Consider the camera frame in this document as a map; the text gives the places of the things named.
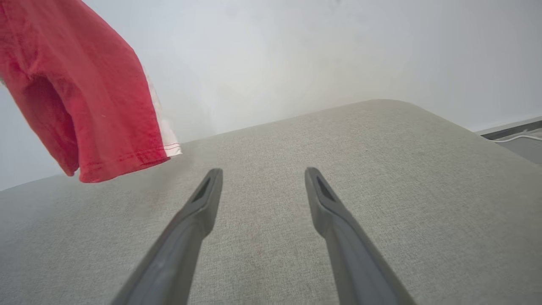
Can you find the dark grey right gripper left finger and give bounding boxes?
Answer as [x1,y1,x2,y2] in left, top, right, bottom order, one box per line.
[111,168,224,305]

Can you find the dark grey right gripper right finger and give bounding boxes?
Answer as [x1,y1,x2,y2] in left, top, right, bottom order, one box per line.
[305,167,416,305]

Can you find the red shorts with white stripe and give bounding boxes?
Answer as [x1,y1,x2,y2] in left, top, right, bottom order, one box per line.
[0,0,183,183]

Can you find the dark skirting strip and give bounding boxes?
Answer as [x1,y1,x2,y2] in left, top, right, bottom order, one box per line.
[481,120,542,141]

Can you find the white floor cable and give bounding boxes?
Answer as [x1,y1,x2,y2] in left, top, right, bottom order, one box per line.
[492,129,542,143]

